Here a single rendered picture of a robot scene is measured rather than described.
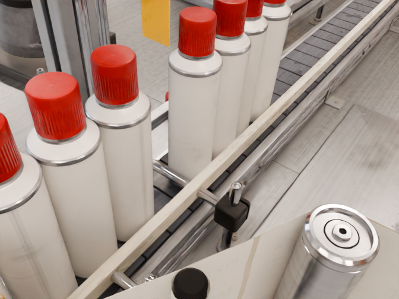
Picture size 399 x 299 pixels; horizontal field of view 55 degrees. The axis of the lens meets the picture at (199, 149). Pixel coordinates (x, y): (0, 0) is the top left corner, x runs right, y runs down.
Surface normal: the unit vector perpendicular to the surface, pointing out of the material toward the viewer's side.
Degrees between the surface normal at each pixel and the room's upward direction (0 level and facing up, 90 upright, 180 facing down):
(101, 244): 90
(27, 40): 74
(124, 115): 42
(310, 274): 90
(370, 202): 0
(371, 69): 0
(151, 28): 90
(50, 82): 3
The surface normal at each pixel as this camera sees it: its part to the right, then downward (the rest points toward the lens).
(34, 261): 0.57, 0.59
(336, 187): 0.06, -0.73
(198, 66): 0.17, -0.09
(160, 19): -0.59, 0.52
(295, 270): -0.98, 0.10
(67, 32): 0.80, 0.44
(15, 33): -0.24, 0.41
